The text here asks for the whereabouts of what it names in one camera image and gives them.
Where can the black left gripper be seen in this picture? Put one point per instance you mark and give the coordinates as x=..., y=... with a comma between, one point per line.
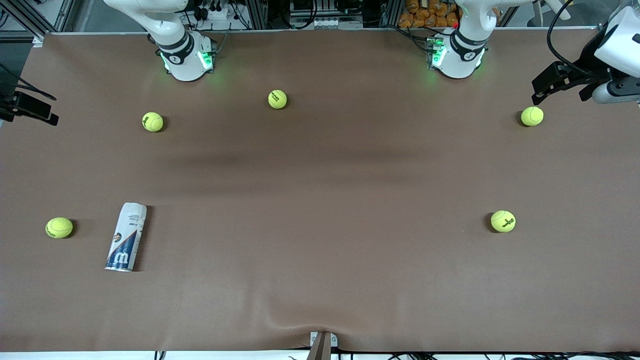
x=589, y=59

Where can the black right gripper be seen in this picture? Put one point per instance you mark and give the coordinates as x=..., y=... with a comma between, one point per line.
x=11, y=101

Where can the white blue tennis ball can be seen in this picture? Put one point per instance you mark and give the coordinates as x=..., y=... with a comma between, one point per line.
x=125, y=240

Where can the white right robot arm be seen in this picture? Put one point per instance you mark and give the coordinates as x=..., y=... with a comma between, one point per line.
x=182, y=60

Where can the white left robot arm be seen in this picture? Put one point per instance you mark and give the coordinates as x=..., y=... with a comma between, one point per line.
x=457, y=60

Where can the yellow tennis ball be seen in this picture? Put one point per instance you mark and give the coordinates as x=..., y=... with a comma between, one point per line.
x=59, y=227
x=532, y=116
x=503, y=221
x=152, y=121
x=277, y=99

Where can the orange packets pile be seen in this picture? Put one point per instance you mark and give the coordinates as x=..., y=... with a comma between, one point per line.
x=425, y=15

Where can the white power strip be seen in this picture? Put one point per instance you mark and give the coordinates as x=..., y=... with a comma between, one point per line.
x=222, y=14

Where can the white terminal strip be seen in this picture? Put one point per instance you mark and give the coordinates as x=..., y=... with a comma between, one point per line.
x=327, y=23

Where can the aluminium frame strut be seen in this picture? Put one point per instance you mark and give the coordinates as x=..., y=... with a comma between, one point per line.
x=25, y=17

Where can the aluminium frame post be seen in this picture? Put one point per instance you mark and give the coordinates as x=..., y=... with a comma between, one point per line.
x=258, y=15
x=390, y=12

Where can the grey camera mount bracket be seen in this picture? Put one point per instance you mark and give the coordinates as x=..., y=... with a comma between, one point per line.
x=322, y=347

